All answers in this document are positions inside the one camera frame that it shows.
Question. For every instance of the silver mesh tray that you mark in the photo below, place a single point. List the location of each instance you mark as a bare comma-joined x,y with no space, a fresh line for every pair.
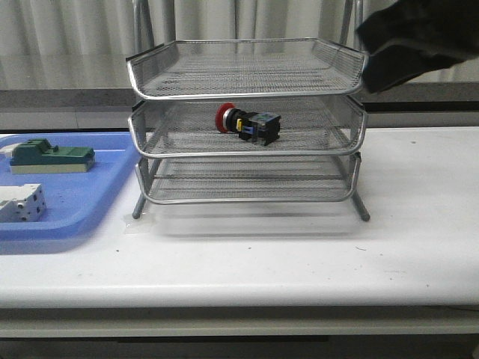
247,179
210,69
310,125

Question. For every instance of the blue plastic tray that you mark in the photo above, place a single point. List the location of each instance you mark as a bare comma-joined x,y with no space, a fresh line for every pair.
75,203

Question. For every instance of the white circuit breaker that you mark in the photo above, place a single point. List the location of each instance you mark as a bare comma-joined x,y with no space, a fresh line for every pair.
22,203

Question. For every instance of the red emergency stop button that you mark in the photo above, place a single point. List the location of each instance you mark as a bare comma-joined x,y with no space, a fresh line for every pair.
257,127

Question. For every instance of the green terminal block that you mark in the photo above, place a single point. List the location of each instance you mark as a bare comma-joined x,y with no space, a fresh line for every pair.
38,156

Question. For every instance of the white curtain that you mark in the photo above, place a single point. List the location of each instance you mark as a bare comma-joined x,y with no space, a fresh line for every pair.
107,27

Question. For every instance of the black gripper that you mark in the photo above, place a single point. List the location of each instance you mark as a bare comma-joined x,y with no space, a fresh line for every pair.
411,38

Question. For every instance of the grey stone counter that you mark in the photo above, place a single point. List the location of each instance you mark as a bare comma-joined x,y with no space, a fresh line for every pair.
70,81

